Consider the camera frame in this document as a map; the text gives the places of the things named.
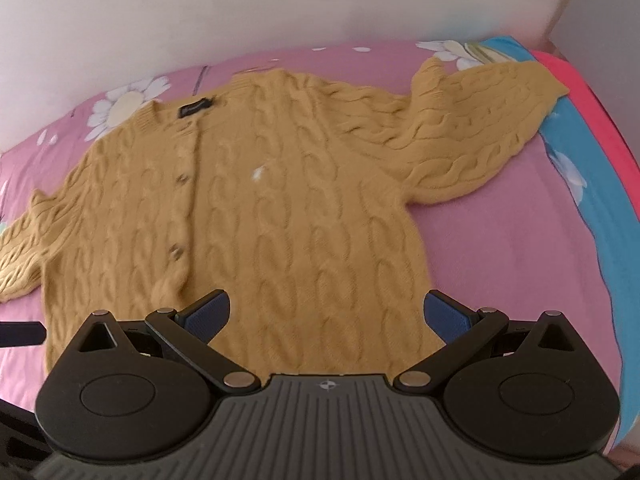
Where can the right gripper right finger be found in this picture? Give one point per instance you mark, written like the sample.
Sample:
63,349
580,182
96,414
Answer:
467,334

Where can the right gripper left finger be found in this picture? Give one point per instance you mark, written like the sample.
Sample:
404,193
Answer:
187,333

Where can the yellow cable-knit cardigan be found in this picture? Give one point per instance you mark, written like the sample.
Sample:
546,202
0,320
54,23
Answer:
290,193

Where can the pink floral bed sheet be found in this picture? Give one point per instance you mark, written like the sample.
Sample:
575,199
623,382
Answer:
557,228

